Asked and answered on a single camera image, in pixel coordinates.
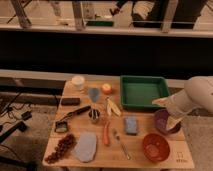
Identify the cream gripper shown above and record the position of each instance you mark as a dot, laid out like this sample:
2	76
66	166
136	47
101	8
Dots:
173	110

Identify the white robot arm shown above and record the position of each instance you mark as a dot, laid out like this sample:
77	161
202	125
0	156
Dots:
197	93

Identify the small dark metal cup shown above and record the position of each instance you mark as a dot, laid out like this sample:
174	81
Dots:
94	115

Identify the white paper cup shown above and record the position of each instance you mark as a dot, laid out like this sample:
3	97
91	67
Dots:
78	82

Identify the purple bowl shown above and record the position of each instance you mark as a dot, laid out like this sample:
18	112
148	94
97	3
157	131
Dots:
160	120

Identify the red orange bowl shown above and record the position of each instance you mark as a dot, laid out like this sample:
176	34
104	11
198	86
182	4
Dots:
155	147

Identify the green plastic tray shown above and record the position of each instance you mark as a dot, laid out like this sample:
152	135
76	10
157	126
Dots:
138	92

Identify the blue sponge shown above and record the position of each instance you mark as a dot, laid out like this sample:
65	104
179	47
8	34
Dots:
131	125

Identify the metal fork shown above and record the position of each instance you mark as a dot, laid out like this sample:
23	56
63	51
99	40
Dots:
117	137

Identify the orange fruit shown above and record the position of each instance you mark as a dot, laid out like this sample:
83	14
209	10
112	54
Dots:
106	88

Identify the grey blue folded cloth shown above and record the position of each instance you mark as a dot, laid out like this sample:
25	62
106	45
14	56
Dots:
85	148

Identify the black rectangular block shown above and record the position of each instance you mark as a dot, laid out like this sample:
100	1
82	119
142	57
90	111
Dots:
70	101

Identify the small black square container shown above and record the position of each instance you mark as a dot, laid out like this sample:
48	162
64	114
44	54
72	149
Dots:
61	127

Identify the bunch of dark grapes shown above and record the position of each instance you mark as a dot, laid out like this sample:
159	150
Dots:
63	146

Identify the black power adapter with cables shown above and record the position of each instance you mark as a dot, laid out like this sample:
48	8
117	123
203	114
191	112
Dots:
11	113

